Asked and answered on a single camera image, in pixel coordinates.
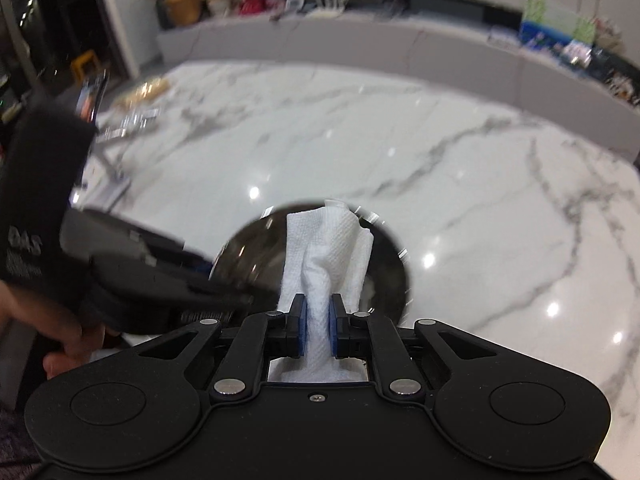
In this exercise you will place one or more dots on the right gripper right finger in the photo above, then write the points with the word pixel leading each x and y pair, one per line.
pixel 339 329

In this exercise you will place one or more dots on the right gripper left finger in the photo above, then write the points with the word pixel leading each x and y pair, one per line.
pixel 295 328

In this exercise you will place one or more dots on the stainless steel bowl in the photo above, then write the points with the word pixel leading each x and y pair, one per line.
pixel 256 256

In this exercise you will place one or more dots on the white paper towel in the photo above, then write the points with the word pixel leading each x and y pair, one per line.
pixel 326 252

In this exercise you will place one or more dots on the person's left hand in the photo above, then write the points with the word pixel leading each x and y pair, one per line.
pixel 47 318

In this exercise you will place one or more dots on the smartphone on stand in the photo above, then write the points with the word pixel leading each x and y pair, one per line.
pixel 91 96

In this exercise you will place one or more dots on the yellow plastic stool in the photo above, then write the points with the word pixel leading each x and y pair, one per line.
pixel 85 65

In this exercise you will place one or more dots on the yellow woven basket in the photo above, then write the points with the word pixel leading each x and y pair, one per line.
pixel 184 12

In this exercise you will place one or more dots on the white wifi router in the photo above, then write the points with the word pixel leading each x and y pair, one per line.
pixel 328 8

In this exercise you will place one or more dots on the green and blue box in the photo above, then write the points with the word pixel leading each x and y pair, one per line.
pixel 546 24

